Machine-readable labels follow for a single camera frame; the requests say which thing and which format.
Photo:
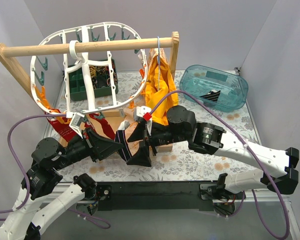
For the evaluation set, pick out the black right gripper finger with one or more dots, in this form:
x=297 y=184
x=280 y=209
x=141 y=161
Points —
x=140 y=158
x=139 y=132

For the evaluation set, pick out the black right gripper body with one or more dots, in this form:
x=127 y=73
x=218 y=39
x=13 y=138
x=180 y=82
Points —
x=146 y=137

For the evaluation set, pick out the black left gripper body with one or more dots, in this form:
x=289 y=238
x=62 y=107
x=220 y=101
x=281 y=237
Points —
x=91 y=144

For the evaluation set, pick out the black white striped sock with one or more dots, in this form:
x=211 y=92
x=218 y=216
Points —
x=212 y=96

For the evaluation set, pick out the white clip sock hanger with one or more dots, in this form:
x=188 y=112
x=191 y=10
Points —
x=82 y=47

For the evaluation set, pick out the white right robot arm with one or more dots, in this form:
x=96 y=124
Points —
x=275 y=170

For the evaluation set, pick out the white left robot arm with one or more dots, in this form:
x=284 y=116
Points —
x=27 y=221

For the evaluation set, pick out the red christmas sock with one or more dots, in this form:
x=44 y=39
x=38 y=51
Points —
x=61 y=125
x=106 y=127

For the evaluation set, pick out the yellow garment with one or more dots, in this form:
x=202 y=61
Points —
x=167 y=85

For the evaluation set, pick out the teal transparent plastic bin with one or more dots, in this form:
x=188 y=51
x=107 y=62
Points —
x=198 y=80

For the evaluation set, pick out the wooden clothes rack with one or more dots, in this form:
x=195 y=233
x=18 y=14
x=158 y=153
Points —
x=20 y=62

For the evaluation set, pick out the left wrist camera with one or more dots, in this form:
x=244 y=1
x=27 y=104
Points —
x=77 y=119

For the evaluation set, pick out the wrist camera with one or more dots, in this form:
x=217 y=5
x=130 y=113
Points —
x=77 y=119
x=143 y=113

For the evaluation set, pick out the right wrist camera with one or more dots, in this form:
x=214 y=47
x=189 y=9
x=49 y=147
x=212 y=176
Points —
x=143 y=113

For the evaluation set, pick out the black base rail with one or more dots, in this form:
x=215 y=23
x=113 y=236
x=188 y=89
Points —
x=156 y=195

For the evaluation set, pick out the blue wire hanger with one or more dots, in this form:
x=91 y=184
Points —
x=158 y=63

